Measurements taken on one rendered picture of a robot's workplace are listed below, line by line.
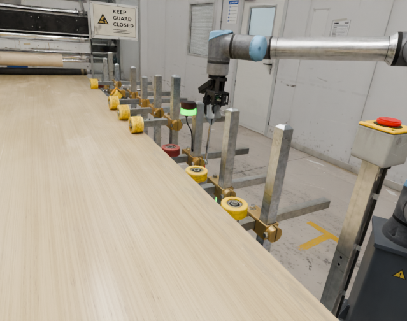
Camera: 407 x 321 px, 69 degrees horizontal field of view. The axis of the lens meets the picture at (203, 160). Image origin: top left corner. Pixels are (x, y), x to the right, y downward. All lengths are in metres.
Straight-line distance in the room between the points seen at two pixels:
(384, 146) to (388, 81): 3.08
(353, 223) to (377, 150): 0.17
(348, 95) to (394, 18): 0.85
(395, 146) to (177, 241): 0.49
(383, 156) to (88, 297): 0.58
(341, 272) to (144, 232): 0.46
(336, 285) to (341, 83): 3.31
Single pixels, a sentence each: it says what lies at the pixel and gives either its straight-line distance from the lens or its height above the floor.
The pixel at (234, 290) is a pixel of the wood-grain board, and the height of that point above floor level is 0.90.
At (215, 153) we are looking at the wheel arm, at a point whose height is 0.85.
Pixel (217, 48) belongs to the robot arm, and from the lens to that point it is 1.20.
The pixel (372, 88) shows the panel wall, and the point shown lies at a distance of 3.75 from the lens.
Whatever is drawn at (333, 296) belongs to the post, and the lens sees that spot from 0.81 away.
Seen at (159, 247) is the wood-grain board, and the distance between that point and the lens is 0.70.
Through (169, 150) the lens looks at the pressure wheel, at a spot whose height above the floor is 0.90.
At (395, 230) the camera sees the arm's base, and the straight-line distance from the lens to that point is 1.53.
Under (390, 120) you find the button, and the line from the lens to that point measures 0.63.
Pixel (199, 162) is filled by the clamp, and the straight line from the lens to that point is 1.26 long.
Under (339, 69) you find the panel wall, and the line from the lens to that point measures 3.96.
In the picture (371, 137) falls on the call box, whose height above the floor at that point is 1.20.
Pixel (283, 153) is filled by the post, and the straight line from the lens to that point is 0.82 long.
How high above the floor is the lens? 1.34
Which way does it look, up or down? 22 degrees down
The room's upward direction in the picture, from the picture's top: 4 degrees clockwise
